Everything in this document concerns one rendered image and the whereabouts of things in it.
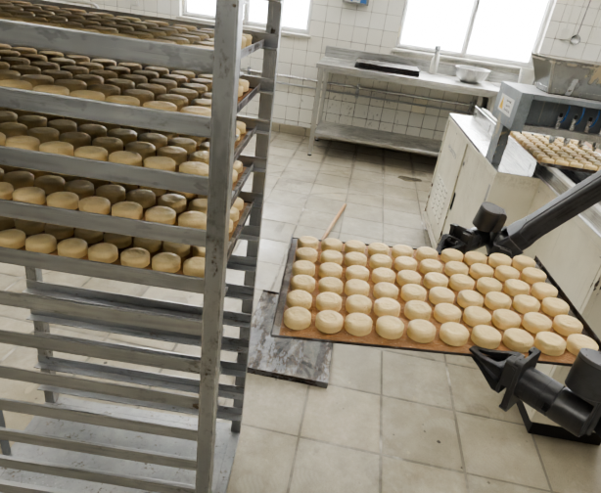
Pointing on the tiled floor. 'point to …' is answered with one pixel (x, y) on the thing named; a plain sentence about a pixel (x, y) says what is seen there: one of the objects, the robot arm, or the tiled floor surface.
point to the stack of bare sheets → (285, 350)
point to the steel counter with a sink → (335, 64)
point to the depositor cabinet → (474, 181)
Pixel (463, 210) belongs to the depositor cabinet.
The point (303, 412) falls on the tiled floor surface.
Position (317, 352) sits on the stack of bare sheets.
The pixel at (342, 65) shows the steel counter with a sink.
